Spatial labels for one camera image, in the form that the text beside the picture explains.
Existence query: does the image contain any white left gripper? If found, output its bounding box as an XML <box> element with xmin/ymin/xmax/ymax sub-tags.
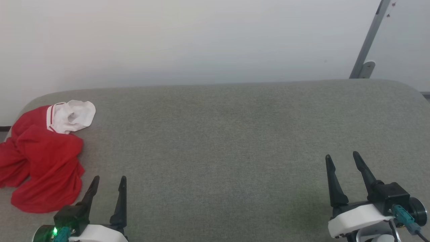
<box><xmin>33</xmin><ymin>175</ymin><xmax>129</xmax><ymax>242</ymax></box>

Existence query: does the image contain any red and white jersey shirt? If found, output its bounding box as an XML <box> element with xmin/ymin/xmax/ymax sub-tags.
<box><xmin>0</xmin><ymin>100</ymin><xmax>96</xmax><ymax>214</ymax></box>

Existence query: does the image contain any black left cable teal plug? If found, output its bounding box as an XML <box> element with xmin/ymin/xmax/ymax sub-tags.
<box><xmin>53</xmin><ymin>227</ymin><xmax>72</xmax><ymax>242</ymax></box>

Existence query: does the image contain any grey metal pole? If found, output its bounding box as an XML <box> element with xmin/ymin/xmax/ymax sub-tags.
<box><xmin>349</xmin><ymin>0</ymin><xmax>392</xmax><ymax>79</ymax></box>

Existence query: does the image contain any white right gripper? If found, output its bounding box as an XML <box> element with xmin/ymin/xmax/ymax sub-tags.
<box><xmin>325</xmin><ymin>151</ymin><xmax>428</xmax><ymax>239</ymax></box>

